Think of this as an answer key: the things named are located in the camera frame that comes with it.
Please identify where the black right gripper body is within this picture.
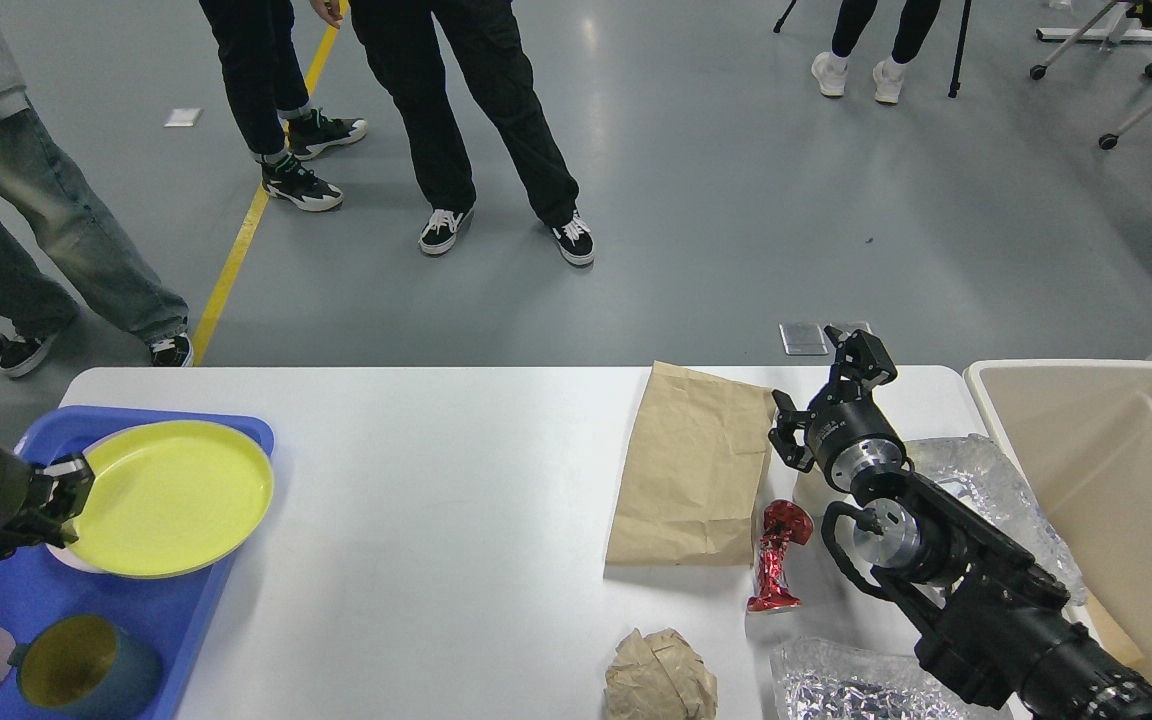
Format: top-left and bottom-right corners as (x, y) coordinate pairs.
(803, 397), (908, 495)

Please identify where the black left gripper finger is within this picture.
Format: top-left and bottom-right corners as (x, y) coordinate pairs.
(33, 454), (96, 523)

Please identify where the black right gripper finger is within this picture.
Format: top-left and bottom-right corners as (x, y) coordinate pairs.
(768, 389), (814, 473)
(823, 325), (899, 407)

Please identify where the yellow plate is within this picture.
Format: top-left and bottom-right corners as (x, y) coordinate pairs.
(65, 420), (275, 579)

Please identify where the brown paper bag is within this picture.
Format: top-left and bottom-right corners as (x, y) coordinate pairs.
(605, 361), (774, 568)

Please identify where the dark teal mug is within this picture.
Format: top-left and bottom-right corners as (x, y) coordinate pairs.
(8, 614), (164, 719)

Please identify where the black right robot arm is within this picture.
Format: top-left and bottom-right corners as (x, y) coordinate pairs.
(768, 325), (1152, 719)

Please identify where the floor outlet plate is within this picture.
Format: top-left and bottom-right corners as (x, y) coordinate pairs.
(780, 323), (873, 356)

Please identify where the red foil wrapper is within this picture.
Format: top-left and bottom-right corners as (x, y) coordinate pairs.
(746, 498), (814, 614)

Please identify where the clear plastic bag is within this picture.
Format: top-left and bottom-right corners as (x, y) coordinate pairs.
(905, 434), (1089, 607)

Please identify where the beige plastic bin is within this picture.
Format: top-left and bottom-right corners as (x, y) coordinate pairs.
(965, 359), (1152, 682)

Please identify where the black tripod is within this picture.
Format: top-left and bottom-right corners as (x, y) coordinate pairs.
(772, 0), (973, 99)

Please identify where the crumpled brown paper ball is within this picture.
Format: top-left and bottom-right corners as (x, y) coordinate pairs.
(604, 628), (718, 719)

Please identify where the person in black leggings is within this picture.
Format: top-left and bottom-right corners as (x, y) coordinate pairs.
(811, 0), (942, 106)

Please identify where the person in baggy jeans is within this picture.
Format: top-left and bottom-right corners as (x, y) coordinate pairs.
(0, 26), (194, 378)

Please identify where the rolling chair base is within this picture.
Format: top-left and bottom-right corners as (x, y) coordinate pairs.
(1028, 0), (1152, 151)

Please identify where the person in green-black sneakers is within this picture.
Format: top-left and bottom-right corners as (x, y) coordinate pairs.
(200, 1), (369, 213)

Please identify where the person in black trousers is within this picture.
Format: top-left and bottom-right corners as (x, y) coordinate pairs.
(311, 0), (596, 268)

